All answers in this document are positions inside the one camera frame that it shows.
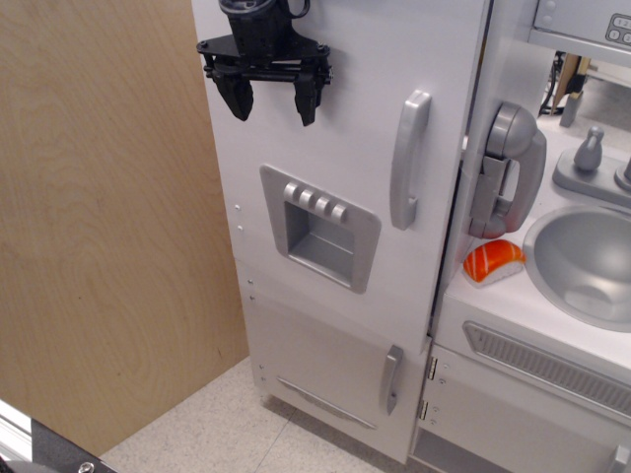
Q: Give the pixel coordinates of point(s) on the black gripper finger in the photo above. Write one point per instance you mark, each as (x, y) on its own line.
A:
(308, 89)
(236, 92)

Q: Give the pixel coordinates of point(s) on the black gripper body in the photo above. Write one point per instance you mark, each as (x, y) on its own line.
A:
(264, 49)

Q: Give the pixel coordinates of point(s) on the white toy fridge door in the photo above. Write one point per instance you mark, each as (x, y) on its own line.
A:
(380, 53)

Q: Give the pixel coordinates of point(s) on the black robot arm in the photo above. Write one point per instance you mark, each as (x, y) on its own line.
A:
(254, 9)

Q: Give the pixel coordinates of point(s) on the white toy fridge cabinet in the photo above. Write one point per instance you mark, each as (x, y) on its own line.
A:
(507, 69)

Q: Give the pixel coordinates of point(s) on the grey ice dispenser box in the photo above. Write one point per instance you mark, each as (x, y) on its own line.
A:
(321, 231)

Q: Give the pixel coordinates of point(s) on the salmon nigiri sushi toy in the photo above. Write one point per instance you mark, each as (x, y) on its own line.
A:
(493, 261)

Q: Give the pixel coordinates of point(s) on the grey toy faucet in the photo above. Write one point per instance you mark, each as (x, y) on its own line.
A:
(588, 171)

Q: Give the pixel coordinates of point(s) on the grey toy microwave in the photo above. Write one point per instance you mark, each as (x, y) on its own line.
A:
(601, 23)

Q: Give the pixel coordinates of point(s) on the white lower freezer door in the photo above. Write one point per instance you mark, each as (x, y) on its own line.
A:
(310, 355)

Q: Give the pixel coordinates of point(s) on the grey toy sink basin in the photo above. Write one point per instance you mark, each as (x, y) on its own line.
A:
(579, 259)

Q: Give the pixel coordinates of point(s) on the grey oven vent panel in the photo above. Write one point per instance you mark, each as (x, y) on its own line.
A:
(595, 387)

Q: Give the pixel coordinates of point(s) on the white oven door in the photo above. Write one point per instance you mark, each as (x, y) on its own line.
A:
(478, 419)

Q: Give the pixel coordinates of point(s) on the grey fridge door handle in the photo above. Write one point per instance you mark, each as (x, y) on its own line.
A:
(413, 121)

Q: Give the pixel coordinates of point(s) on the grey toy wall phone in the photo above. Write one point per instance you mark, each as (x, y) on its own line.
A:
(510, 175)

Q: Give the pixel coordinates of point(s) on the grey freezer door handle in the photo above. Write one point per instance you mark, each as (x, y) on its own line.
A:
(393, 361)

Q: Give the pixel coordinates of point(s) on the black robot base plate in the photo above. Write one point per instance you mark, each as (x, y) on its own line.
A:
(43, 450)

